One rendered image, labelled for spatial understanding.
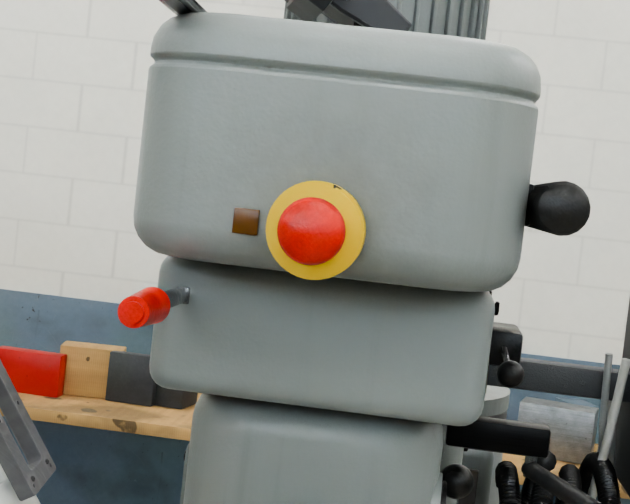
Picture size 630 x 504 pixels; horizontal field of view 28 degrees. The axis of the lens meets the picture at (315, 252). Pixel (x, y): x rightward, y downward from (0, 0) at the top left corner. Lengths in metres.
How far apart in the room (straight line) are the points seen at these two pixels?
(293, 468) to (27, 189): 4.59
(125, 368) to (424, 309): 4.02
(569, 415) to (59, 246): 2.23
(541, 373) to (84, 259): 4.23
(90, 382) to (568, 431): 1.82
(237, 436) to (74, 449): 4.58
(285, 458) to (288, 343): 0.10
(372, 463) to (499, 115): 0.28
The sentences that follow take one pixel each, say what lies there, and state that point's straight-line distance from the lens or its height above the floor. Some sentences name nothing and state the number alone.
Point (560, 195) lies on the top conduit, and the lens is 0.81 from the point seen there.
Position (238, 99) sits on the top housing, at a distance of 0.78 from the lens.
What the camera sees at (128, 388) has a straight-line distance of 4.87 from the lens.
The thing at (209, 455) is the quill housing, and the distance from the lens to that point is 0.95.
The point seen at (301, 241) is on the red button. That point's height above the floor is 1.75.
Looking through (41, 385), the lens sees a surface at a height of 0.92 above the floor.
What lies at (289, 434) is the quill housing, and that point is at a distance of 0.93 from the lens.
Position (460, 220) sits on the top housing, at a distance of 0.78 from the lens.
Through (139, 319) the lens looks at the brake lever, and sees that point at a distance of 0.75.
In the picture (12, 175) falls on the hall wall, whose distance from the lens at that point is 5.50.
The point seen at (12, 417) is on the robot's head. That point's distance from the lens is 0.65.
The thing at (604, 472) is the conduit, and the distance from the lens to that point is 1.26.
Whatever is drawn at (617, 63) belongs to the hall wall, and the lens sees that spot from 5.27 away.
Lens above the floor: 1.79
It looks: 3 degrees down
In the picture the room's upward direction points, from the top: 6 degrees clockwise
